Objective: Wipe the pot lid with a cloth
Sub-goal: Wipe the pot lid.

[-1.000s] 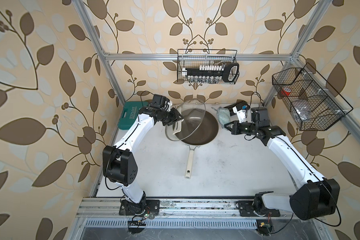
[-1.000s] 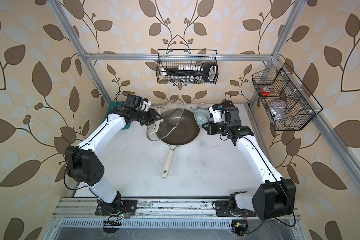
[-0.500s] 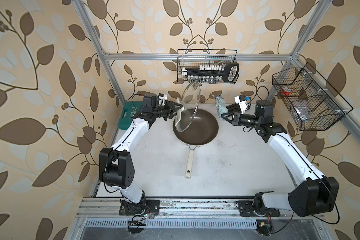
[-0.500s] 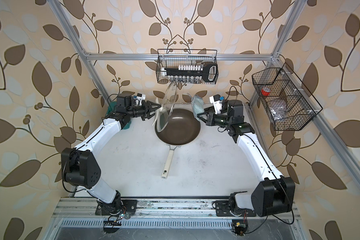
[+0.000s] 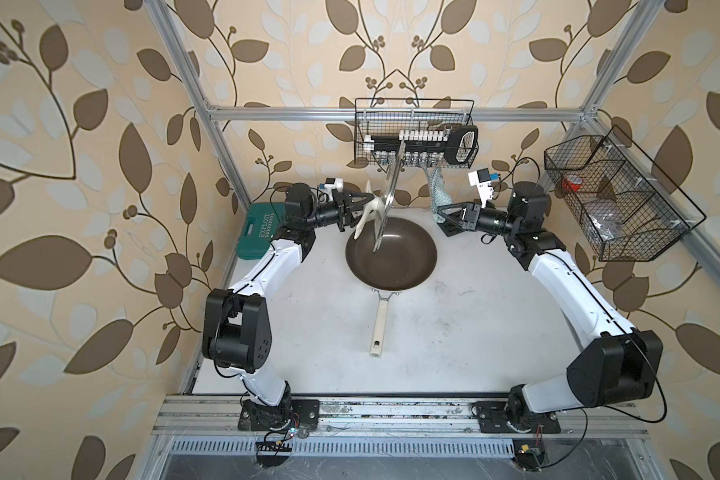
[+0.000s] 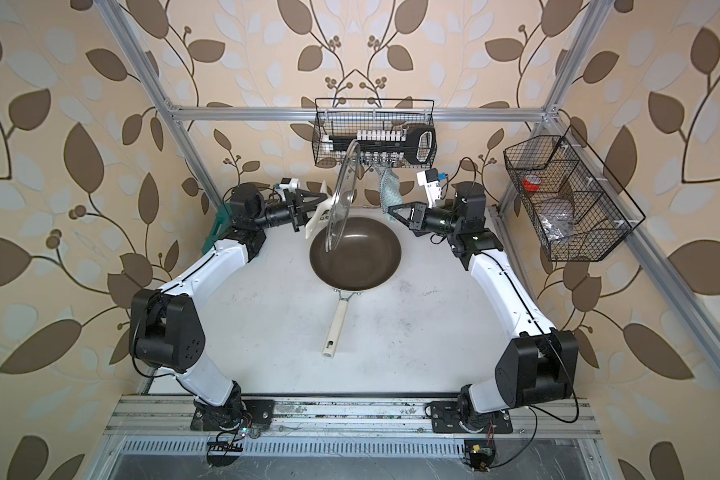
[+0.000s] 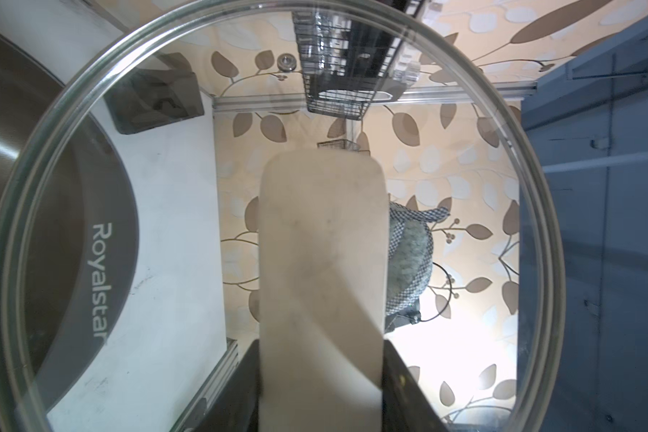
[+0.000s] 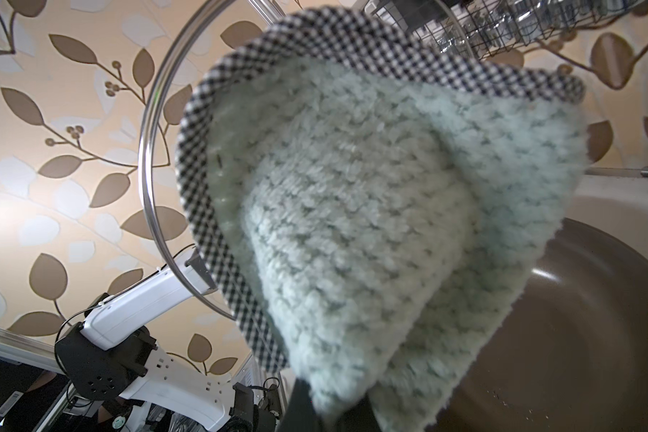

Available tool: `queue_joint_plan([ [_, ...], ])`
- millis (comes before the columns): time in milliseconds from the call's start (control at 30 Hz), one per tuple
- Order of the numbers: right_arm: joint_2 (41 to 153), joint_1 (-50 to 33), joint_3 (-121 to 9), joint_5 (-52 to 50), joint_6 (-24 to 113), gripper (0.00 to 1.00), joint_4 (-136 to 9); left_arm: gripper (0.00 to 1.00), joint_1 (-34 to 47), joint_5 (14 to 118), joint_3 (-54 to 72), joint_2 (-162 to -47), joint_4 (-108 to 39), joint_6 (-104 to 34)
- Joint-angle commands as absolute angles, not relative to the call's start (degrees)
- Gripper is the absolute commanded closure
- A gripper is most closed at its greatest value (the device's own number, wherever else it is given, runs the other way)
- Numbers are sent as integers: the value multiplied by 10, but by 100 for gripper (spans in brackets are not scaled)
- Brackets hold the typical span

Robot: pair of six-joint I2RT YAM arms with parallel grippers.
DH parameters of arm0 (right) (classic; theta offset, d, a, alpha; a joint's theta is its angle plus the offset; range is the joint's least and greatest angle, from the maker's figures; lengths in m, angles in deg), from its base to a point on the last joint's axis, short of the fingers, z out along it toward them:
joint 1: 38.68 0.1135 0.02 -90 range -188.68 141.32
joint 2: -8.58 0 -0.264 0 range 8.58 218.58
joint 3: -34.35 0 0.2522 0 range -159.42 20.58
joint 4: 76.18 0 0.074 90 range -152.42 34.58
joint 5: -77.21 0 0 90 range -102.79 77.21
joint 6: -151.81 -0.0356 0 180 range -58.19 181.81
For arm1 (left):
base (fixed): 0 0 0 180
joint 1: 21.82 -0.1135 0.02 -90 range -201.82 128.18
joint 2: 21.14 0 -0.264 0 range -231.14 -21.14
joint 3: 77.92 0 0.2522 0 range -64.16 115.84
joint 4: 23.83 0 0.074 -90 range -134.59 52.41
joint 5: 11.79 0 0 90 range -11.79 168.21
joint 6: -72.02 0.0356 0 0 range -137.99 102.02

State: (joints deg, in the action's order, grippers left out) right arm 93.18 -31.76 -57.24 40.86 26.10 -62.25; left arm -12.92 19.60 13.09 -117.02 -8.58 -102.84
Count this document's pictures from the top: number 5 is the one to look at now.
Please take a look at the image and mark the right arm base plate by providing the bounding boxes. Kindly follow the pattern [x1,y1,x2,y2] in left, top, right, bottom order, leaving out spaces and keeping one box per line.
[471,400,562,435]

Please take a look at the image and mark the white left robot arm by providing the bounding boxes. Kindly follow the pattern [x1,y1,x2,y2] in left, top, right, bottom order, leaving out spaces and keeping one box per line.
[201,183,381,408]

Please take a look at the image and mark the cream frying pan dark interior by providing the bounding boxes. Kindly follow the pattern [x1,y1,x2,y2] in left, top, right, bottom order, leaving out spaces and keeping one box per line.
[345,217,438,358]

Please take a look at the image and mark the aluminium frame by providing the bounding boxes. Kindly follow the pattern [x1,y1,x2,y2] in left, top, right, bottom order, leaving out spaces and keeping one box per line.
[137,0,720,480]

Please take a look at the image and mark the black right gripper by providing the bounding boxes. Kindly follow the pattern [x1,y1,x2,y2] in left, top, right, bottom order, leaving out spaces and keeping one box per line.
[438,202,520,240]

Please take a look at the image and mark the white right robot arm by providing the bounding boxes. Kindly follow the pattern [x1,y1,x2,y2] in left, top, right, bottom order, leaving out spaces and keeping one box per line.
[437,189,663,417]

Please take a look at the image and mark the glass pot lid cream handle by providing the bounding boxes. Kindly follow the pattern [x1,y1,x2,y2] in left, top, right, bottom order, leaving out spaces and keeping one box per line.
[354,140,406,252]

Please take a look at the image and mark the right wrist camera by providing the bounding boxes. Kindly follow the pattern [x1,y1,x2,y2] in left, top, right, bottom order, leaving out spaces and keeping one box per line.
[468,168,500,208]

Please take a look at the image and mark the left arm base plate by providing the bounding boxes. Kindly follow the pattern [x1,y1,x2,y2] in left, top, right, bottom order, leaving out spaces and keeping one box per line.
[238,397,320,432]

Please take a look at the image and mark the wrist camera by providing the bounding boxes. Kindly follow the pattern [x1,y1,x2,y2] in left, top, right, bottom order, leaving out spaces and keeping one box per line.
[468,168,500,208]
[323,178,344,192]

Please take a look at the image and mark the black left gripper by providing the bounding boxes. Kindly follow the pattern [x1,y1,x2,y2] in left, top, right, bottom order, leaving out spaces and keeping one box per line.
[299,189,368,232]

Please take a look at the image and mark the black white socket set holder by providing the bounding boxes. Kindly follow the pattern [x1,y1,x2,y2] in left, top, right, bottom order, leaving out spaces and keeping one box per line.
[359,125,479,168]

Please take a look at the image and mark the clear plastic bag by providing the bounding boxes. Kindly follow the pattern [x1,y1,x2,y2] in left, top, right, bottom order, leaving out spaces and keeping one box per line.
[584,199,623,241]

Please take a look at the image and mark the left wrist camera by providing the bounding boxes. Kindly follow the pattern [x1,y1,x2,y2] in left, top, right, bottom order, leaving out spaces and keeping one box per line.
[323,178,344,192]

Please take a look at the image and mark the green waffle cloth checkered trim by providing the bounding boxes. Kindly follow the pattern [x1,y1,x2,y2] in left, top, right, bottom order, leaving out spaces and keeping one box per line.
[427,167,453,213]

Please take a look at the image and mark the black wire basket back wall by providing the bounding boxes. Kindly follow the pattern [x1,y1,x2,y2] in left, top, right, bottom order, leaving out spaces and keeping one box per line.
[352,97,479,172]

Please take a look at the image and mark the green plastic tool case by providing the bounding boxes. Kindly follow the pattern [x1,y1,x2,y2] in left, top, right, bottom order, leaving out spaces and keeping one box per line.
[236,202,285,260]

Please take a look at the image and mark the black wire basket wall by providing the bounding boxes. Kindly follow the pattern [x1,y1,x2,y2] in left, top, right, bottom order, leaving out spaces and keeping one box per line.
[544,125,707,262]
[352,97,479,172]

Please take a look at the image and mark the black wire basket right wall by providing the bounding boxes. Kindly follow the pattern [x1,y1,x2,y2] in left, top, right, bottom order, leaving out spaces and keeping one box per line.
[544,125,707,262]

